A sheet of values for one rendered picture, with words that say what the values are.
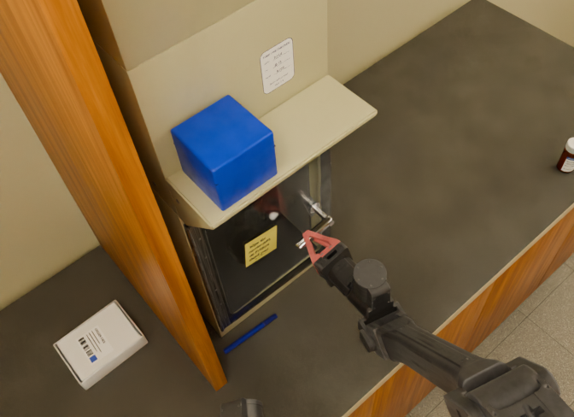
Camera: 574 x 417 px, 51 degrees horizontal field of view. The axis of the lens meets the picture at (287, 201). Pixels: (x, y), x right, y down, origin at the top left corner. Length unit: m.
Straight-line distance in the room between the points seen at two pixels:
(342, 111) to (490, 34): 1.16
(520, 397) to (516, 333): 1.76
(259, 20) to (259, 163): 0.19
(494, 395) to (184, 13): 0.56
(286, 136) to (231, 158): 0.16
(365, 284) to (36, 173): 0.73
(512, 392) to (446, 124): 1.11
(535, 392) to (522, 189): 0.96
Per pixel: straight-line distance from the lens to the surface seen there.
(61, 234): 1.52
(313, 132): 0.91
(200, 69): 0.81
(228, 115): 0.82
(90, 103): 0.62
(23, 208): 1.42
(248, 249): 1.14
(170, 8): 0.74
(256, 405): 0.94
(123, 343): 1.37
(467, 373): 0.78
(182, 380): 1.35
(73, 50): 0.58
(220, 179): 0.78
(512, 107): 1.82
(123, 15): 0.71
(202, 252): 1.05
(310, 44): 0.93
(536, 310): 2.55
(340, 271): 1.11
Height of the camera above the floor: 2.18
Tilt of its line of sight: 54 degrees down
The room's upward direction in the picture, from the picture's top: 5 degrees counter-clockwise
